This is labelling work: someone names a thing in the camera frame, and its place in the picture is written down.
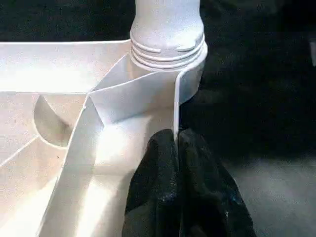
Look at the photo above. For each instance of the white plastic table leg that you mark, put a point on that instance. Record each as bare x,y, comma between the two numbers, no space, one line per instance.
168,29

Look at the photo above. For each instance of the white plastic table top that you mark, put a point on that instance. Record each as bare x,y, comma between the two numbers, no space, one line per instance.
64,128

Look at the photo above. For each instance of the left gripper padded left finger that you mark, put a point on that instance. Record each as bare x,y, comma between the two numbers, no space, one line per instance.
155,192

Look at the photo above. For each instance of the black plastic mat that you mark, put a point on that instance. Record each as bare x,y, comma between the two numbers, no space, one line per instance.
261,98

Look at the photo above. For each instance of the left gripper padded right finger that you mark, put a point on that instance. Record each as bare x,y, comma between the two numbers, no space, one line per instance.
212,197

